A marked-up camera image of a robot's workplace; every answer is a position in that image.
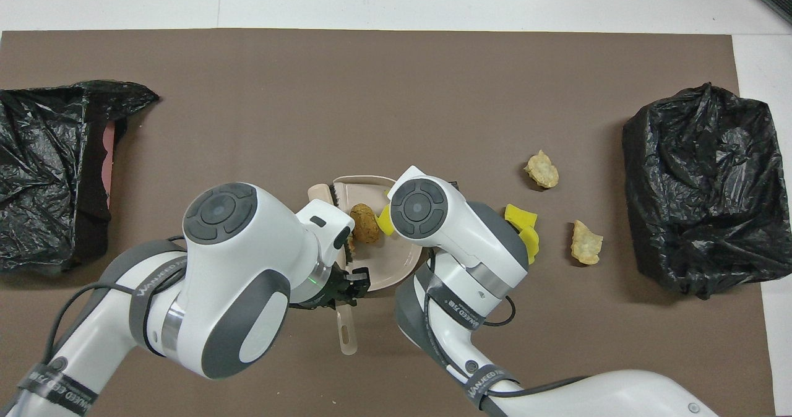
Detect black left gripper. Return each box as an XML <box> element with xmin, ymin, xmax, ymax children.
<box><xmin>291</xmin><ymin>265</ymin><xmax>371</xmax><ymax>311</ymax></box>

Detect beige plastic dustpan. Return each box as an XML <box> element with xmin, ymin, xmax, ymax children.
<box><xmin>331</xmin><ymin>176</ymin><xmax>424</xmax><ymax>292</ymax></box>

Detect brown toy bread roll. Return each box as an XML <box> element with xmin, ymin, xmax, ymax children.
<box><xmin>348</xmin><ymin>204</ymin><xmax>381</xmax><ymax>244</ymax></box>

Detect beige brush black bristles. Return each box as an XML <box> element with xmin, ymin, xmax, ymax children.
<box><xmin>308</xmin><ymin>181</ymin><xmax>361</xmax><ymax>356</ymax></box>

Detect large wavy yellow sponge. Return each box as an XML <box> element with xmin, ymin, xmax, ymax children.
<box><xmin>379</xmin><ymin>188</ymin><xmax>397</xmax><ymax>235</ymax></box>

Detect pale foam piece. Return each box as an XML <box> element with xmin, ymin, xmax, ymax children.
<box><xmin>569</xmin><ymin>220</ymin><xmax>604</xmax><ymax>266</ymax></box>
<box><xmin>524</xmin><ymin>150</ymin><xmax>559</xmax><ymax>189</ymax></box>

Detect pink bin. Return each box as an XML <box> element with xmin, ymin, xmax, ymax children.
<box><xmin>101</xmin><ymin>122</ymin><xmax>117</xmax><ymax>210</ymax></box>

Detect black trash bag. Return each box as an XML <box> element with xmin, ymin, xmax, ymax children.
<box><xmin>622</xmin><ymin>82</ymin><xmax>792</xmax><ymax>300</ymax></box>
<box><xmin>0</xmin><ymin>80</ymin><xmax>160</xmax><ymax>275</ymax></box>

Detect brown table mat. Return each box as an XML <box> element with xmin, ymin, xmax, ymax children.
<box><xmin>0</xmin><ymin>28</ymin><xmax>777</xmax><ymax>417</ymax></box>

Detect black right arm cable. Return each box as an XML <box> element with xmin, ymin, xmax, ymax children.
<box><xmin>421</xmin><ymin>262</ymin><xmax>588</xmax><ymax>417</ymax></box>

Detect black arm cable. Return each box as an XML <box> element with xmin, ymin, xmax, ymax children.
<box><xmin>46</xmin><ymin>234</ymin><xmax>189</xmax><ymax>374</ymax></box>
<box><xmin>421</xmin><ymin>262</ymin><xmax>588</xmax><ymax>417</ymax></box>

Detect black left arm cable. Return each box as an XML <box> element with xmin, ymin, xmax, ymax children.
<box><xmin>46</xmin><ymin>234</ymin><xmax>189</xmax><ymax>374</ymax></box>

